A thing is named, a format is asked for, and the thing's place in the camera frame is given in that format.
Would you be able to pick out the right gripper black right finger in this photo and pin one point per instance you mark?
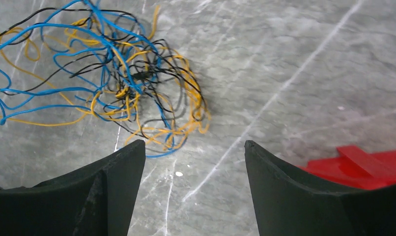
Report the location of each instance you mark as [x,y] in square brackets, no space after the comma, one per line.
[289,201]

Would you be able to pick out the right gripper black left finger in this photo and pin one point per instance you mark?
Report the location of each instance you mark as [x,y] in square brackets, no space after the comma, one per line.
[95,200]

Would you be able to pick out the red plastic bin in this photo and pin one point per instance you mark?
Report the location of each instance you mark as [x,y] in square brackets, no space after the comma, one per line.
[356,168]

